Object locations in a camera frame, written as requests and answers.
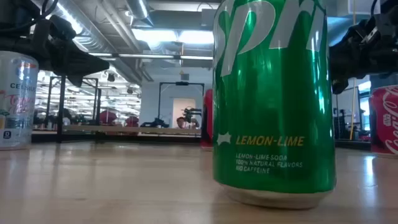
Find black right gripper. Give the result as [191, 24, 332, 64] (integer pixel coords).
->
[328, 17, 398, 95]

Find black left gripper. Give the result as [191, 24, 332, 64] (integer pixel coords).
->
[0, 17, 111, 88]

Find red Coca-Cola can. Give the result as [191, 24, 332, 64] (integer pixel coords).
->
[369, 85, 398, 156]
[200, 88, 215, 149]

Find silver Celsius can pink print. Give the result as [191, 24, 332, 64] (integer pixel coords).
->
[0, 50, 40, 151]

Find green Sprite can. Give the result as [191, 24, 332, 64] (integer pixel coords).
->
[212, 0, 338, 210]

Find long ceiling light bar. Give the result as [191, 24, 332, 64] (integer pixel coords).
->
[118, 53, 214, 61]
[88, 52, 118, 62]

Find red chair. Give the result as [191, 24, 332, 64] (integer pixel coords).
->
[99, 110, 118, 126]
[124, 115, 140, 128]

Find black pegboard panel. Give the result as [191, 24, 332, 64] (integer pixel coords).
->
[332, 107, 351, 140]

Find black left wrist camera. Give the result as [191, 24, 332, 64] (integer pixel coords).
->
[49, 14, 77, 42]

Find black aluminium table frame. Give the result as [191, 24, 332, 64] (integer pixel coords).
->
[30, 130, 373, 152]

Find black background station frame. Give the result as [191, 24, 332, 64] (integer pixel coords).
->
[158, 81, 205, 128]

